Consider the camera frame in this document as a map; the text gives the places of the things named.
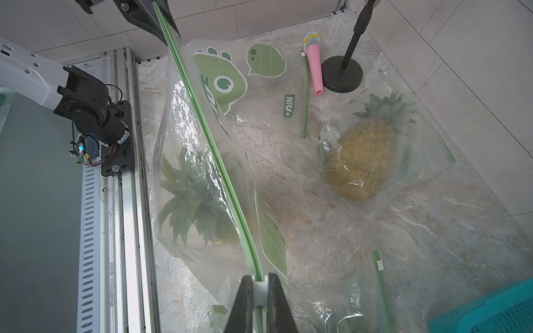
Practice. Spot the pink toy microphone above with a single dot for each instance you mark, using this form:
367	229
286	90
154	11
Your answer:
312	50

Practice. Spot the yellow pineapple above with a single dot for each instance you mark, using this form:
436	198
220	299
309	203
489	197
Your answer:
198	200

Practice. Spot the left circuit board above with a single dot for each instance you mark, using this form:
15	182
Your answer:
88	150

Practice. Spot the back green pineapple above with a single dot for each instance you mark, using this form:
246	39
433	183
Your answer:
361	161

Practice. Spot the teal plastic basket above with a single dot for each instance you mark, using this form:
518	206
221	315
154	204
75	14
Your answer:
506	310

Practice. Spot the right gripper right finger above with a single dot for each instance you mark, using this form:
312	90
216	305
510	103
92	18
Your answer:
279	317

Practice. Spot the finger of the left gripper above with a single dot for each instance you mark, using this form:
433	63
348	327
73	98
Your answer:
142	14
87	5

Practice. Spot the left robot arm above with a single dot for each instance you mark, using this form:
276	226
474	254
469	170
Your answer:
69	91

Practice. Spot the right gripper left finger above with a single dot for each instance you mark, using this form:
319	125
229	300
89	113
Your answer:
241	314

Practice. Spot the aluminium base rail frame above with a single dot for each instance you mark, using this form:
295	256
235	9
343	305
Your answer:
117	285

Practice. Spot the zip-top bag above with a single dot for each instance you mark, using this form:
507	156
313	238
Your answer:
192	120
359	304
422	153
256	84

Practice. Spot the black microphone stand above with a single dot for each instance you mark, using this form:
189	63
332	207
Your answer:
342	74

